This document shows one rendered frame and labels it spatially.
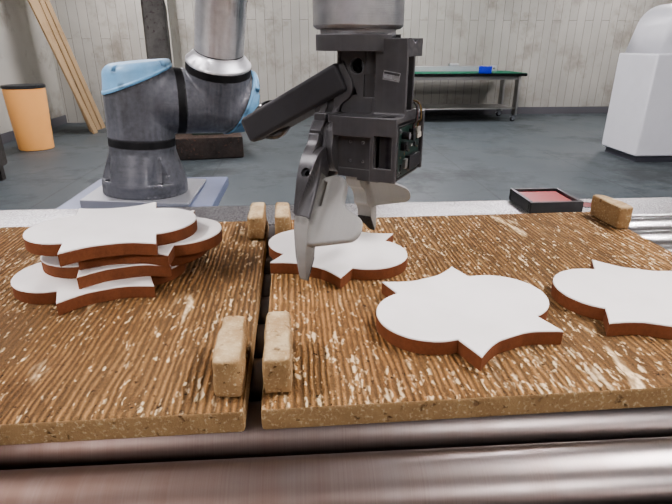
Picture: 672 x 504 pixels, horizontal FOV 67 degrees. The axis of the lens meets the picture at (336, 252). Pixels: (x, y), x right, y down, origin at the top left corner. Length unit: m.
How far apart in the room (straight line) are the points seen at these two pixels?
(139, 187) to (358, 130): 0.59
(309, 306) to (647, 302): 0.26
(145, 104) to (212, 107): 0.11
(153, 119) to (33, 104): 5.88
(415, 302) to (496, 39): 9.25
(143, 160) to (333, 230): 0.59
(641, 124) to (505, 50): 4.05
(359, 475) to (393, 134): 0.25
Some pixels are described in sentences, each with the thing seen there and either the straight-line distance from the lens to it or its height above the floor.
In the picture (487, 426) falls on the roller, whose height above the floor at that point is 0.91.
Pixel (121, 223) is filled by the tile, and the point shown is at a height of 0.98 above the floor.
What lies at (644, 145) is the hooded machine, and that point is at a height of 0.18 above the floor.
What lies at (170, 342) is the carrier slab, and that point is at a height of 0.94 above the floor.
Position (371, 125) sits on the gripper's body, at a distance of 0.42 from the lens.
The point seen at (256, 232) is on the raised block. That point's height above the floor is 0.95.
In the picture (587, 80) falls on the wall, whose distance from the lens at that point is 10.32.
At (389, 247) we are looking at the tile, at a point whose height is 0.95.
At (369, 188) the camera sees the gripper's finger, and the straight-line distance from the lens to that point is 0.53.
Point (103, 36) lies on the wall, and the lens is 8.91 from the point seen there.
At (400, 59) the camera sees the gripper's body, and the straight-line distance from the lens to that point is 0.43.
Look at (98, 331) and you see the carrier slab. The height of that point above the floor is 0.94.
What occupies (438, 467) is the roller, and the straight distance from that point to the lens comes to 0.31.
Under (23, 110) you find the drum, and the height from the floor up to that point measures 0.46.
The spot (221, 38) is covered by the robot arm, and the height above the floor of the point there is 1.14.
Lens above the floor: 1.13
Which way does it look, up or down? 22 degrees down
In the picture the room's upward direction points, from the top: straight up
